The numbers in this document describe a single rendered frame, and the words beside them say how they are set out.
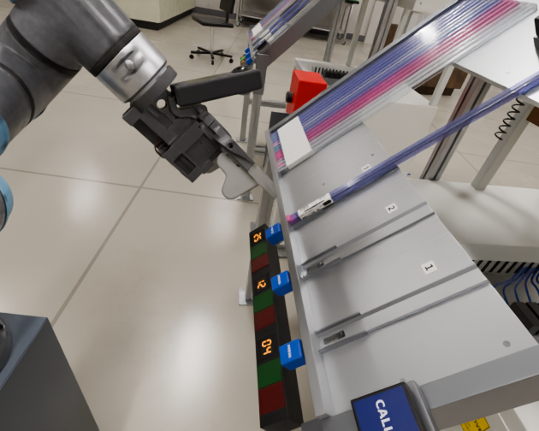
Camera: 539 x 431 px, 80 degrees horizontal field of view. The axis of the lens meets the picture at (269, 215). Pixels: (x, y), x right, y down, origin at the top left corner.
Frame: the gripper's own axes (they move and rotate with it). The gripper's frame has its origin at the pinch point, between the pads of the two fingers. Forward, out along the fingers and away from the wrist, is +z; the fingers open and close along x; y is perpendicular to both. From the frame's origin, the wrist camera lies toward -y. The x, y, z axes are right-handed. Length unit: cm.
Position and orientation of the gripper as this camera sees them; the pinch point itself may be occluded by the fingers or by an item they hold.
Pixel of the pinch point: (261, 180)
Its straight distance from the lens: 50.5
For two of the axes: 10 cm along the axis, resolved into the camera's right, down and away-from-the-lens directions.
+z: 6.0, 5.9, 5.4
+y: -7.1, 7.1, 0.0
